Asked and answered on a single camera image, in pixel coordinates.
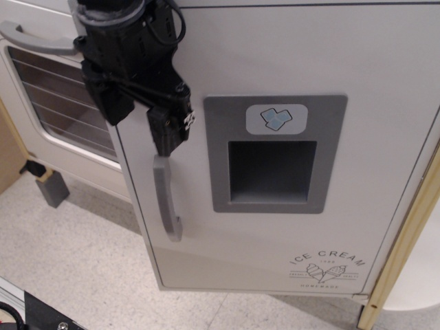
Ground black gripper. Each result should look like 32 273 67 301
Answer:
74 1 195 157

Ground white toy fridge door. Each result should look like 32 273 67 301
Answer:
110 1 439 298

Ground white toy oven door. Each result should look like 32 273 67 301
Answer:
1 1 129 201

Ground grey ice dispenser panel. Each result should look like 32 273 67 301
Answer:
203 94 348 214

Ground brown cardboard panel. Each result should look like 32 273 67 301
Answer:
1 102 28 193

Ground white round object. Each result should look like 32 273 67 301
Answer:
384 254 439 311

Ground grey fridge door handle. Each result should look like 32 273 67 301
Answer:
153 155 183 242

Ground grey oven door handle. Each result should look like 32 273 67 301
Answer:
1 21 78 56

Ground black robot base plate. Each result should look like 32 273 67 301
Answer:
0 291 87 330

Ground beige wooden corner post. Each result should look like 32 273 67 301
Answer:
357 145 439 329

